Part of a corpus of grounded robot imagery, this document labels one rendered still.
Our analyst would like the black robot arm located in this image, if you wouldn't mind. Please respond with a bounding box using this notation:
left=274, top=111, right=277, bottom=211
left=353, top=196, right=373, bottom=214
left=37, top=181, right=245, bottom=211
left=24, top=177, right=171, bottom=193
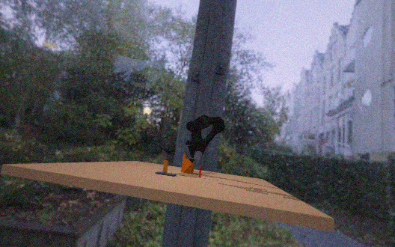
left=186, top=115, right=225, bottom=153

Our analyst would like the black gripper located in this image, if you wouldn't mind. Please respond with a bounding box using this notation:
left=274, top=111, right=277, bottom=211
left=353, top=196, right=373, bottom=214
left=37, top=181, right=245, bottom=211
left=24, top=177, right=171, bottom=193
left=186, top=132, right=203, bottom=158

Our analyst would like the orange cylinder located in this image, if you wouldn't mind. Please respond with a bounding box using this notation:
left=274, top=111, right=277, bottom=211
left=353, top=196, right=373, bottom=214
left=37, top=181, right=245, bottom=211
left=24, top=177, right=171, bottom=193
left=163, top=160, right=168, bottom=173

